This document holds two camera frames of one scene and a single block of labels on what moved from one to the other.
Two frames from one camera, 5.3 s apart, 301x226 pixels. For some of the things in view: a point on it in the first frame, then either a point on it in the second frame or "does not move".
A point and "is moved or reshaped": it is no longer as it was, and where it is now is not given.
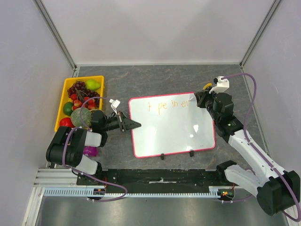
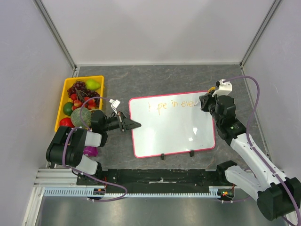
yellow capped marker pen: [208, 85] is moved or reshaped
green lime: [67, 108] does not move
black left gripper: [128, 124] does not move
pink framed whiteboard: [171, 123] does not move
